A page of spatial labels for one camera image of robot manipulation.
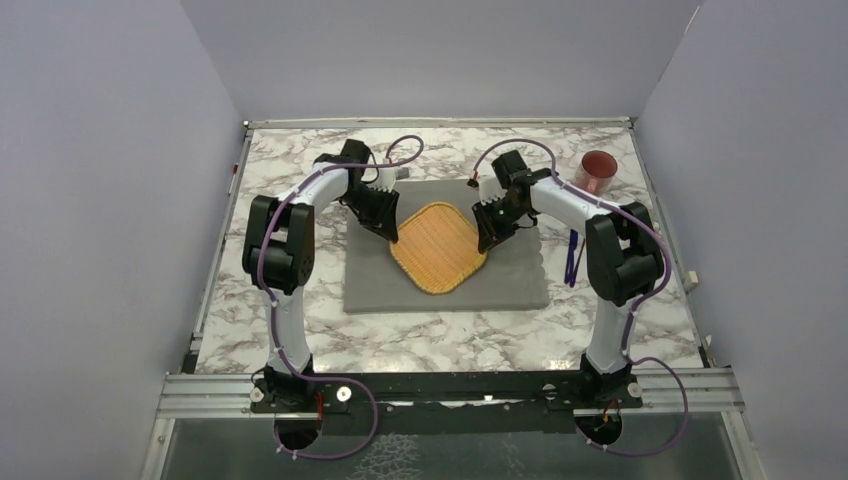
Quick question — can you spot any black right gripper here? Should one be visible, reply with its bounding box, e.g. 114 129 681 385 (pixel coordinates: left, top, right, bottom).
470 196 527 253

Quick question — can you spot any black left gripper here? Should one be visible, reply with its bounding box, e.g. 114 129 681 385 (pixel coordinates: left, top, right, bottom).
338 183 400 242

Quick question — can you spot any woven yellow wicker tray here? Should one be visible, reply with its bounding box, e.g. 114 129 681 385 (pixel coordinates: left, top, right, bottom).
390 202 487 295

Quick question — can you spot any grey scalloped cloth placemat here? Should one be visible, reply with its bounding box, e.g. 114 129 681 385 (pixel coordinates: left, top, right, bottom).
343 180 550 314

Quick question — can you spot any pink patterned cup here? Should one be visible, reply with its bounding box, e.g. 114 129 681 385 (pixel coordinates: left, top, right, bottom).
573 150 618 196

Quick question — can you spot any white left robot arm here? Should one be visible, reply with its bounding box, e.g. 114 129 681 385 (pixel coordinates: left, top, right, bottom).
242 139 406 411

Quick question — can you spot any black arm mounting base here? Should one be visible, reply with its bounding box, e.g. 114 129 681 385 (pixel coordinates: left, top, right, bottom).
249 370 643 436

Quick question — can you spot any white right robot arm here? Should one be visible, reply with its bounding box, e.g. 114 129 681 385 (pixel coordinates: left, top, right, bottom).
472 150 668 407

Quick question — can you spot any purple iridescent knife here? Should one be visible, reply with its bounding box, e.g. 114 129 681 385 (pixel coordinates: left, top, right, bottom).
564 229 579 287

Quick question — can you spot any purple iridescent spoon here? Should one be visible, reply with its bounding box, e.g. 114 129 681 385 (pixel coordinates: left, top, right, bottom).
573 233 585 287

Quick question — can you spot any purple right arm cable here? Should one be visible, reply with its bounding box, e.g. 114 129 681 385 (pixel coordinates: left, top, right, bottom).
466 137 690 458

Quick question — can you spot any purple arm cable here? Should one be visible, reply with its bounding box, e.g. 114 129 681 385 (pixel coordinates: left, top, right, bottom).
254 135 425 462
466 137 690 458

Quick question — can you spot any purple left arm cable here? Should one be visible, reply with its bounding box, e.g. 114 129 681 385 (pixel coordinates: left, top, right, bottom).
254 135 425 462

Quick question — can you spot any aluminium table frame rail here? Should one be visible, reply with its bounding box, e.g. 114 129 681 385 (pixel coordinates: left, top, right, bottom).
139 372 266 480

